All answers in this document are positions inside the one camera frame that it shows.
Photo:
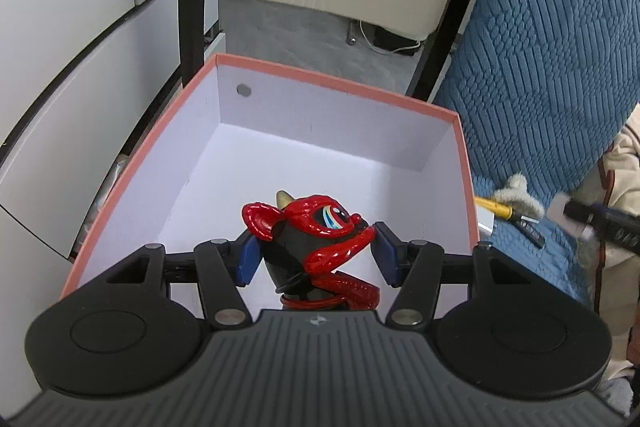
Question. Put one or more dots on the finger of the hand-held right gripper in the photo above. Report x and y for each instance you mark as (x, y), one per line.
(585, 212)

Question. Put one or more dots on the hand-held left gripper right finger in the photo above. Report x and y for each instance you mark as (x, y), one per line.
(388, 257)

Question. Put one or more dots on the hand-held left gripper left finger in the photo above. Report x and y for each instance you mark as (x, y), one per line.
(247, 263)

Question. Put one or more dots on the red and black toy figure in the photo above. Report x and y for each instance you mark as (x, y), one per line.
(320, 247)

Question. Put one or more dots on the pink cardboard box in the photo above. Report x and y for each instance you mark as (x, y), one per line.
(325, 147)

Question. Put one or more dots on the black marker pen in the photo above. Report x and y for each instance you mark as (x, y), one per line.
(531, 233)

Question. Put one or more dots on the small white box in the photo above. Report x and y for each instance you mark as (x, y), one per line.
(485, 222)

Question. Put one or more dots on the blue textured sofa cover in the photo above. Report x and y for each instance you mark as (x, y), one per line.
(540, 57)

